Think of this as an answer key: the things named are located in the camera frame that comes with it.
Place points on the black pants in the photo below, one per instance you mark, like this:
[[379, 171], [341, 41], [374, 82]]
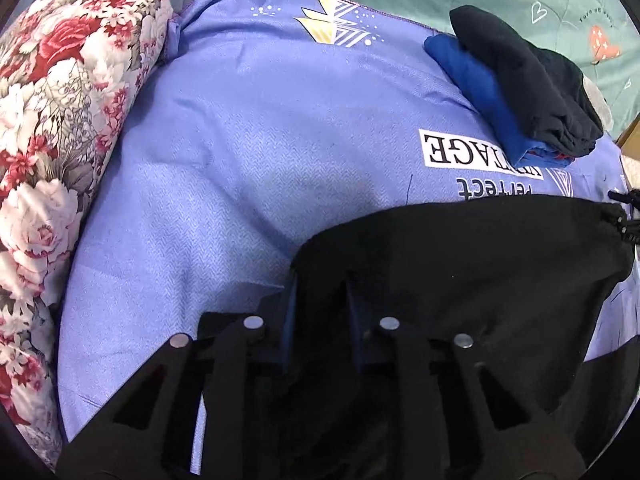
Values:
[[475, 265]]

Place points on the folded blue pants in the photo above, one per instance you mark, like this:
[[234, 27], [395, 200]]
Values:
[[480, 85]]

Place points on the floral pillow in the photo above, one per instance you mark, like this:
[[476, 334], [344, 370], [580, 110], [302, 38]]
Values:
[[65, 125]]

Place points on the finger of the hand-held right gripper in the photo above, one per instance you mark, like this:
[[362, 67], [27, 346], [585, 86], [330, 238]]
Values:
[[622, 196], [631, 232]]

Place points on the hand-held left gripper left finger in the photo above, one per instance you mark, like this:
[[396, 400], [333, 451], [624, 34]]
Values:
[[287, 325]]

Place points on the stack of folded dark clothes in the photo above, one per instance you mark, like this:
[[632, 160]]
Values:
[[525, 75]]

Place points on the folded red garment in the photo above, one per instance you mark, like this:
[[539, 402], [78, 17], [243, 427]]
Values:
[[562, 160]]

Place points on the blue printed bed sheet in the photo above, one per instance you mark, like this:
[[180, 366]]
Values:
[[240, 150]]

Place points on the wooden furniture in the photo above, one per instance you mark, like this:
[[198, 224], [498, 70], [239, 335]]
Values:
[[631, 137]]

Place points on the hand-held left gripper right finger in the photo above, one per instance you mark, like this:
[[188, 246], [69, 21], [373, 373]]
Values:
[[357, 325]]

